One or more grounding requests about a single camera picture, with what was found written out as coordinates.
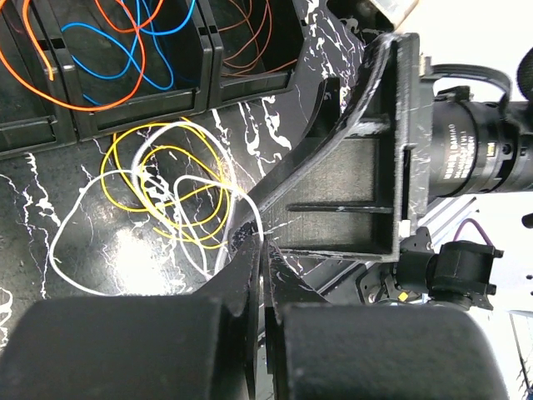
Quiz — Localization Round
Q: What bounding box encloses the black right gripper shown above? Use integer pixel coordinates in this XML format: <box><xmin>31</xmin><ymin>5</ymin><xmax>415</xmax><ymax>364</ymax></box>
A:
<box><xmin>420</xmin><ymin>63</ymin><xmax>532</xmax><ymax>198</ymax></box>

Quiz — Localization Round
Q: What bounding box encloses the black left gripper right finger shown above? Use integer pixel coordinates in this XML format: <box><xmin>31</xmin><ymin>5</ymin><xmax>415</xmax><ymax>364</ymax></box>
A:
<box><xmin>262</xmin><ymin>242</ymin><xmax>507</xmax><ymax>399</ymax></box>

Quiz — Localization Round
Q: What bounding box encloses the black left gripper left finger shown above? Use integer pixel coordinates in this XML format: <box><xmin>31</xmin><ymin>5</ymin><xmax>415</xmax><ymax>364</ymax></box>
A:
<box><xmin>1</xmin><ymin>237</ymin><xmax>262</xmax><ymax>399</ymax></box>

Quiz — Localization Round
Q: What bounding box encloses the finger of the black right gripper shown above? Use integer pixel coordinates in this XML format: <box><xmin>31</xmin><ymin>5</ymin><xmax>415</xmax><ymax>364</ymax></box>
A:
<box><xmin>231</xmin><ymin>32</ymin><xmax>431</xmax><ymax>262</ymax></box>
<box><xmin>302</xmin><ymin>77</ymin><xmax>341</xmax><ymax>138</ymax></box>

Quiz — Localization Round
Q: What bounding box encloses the brown cable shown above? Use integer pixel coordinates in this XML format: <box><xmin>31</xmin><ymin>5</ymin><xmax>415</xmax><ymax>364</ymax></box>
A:
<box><xmin>216</xmin><ymin>0</ymin><xmax>299</xmax><ymax>78</ymax></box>

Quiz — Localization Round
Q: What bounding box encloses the white cable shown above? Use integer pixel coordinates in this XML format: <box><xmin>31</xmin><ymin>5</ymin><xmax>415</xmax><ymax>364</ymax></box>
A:
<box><xmin>47</xmin><ymin>120</ymin><xmax>266</xmax><ymax>298</ymax></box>

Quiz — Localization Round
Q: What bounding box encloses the yellow cable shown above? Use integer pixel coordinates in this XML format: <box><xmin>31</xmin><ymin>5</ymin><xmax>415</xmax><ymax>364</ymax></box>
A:
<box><xmin>99</xmin><ymin>118</ymin><xmax>234</xmax><ymax>251</ymax></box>

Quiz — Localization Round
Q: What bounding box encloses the blue cable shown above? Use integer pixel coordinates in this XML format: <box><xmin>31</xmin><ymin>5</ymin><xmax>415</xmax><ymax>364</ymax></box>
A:
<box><xmin>60</xmin><ymin>0</ymin><xmax>199</xmax><ymax>108</ymax></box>

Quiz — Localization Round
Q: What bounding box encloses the red cable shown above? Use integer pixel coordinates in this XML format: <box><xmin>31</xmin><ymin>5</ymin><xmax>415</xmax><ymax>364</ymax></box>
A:
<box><xmin>0</xmin><ymin>0</ymin><xmax>167</xmax><ymax>113</ymax></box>

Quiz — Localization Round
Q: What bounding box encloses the black three-compartment tray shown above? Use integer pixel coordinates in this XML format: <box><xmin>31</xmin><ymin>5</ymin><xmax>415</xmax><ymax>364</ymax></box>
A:
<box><xmin>1</xmin><ymin>1</ymin><xmax>309</xmax><ymax>158</ymax></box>

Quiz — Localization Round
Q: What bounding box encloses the purple right arm hose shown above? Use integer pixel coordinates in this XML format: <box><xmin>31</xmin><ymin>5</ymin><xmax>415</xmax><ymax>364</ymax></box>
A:
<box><xmin>456</xmin><ymin>217</ymin><xmax>495</xmax><ymax>245</ymax></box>

